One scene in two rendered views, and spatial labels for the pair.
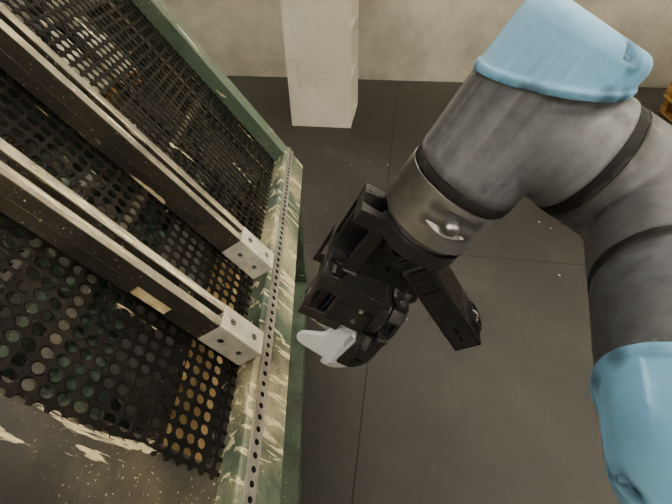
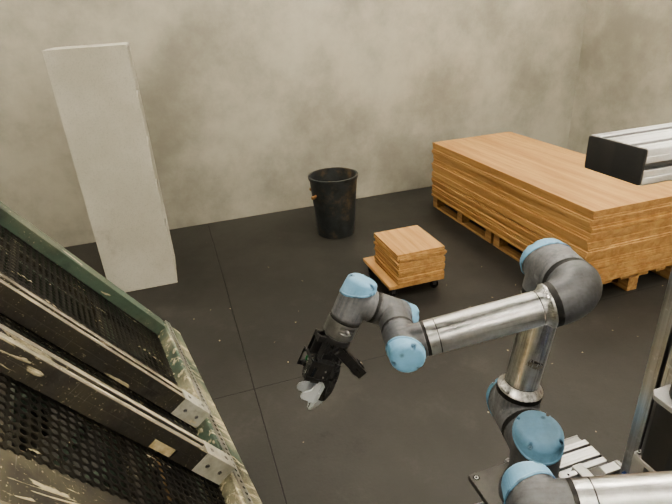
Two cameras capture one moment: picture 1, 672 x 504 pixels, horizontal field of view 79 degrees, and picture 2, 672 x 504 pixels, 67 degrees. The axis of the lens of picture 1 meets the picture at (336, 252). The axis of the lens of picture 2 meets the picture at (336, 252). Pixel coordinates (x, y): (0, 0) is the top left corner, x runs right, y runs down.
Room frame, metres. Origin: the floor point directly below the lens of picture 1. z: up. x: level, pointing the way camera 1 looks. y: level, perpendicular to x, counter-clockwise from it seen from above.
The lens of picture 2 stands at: (-0.66, 0.37, 2.19)
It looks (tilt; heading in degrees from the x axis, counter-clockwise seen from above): 25 degrees down; 333
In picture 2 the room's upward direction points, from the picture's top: 4 degrees counter-clockwise
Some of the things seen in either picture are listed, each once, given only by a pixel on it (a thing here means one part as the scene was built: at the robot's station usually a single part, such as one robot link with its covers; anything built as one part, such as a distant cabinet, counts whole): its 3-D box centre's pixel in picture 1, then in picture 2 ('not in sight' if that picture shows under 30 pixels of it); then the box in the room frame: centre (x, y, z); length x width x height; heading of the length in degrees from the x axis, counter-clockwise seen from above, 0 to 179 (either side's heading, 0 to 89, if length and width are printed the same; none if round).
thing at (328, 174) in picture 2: not in sight; (333, 203); (3.95, -1.95, 0.33); 0.54 x 0.54 x 0.65
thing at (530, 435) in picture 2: not in sight; (535, 445); (-0.05, -0.44, 1.20); 0.13 x 0.12 x 0.14; 157
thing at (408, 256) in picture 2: not in sight; (402, 259); (2.64, -1.92, 0.20); 0.61 x 0.51 x 0.40; 170
